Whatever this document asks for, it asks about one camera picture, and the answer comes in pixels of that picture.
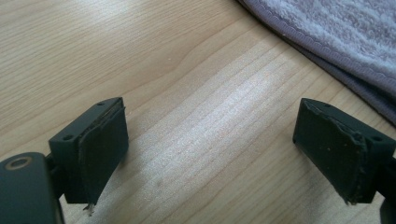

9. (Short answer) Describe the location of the purple terry towel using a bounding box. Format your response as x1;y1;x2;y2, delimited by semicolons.
236;0;396;125

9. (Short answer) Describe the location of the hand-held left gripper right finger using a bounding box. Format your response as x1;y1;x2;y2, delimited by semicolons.
292;97;396;206

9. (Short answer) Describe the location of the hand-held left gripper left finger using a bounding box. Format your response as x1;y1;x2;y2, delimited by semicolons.
48;96;130;216

